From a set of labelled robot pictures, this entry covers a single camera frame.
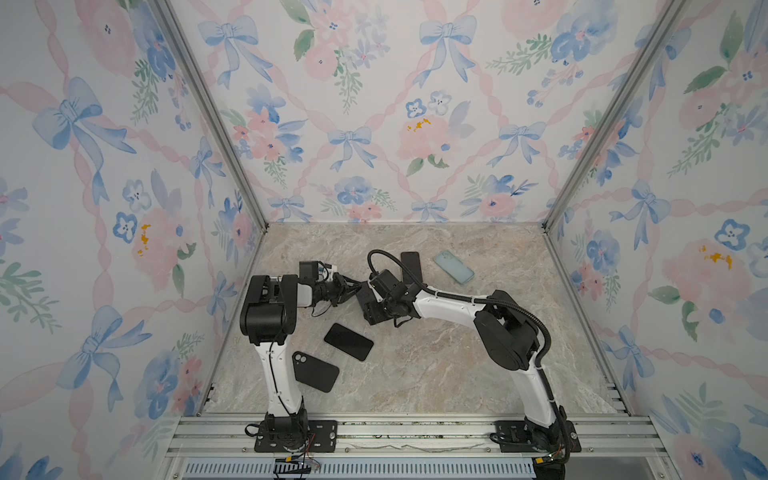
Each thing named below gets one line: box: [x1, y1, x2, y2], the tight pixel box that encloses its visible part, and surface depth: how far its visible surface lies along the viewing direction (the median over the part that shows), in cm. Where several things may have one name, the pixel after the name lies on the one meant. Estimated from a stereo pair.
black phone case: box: [292, 351, 340, 393], surface depth 87 cm
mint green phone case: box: [434, 250, 475, 284], surface depth 110 cm
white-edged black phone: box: [324, 323, 374, 361], surface depth 92 cm
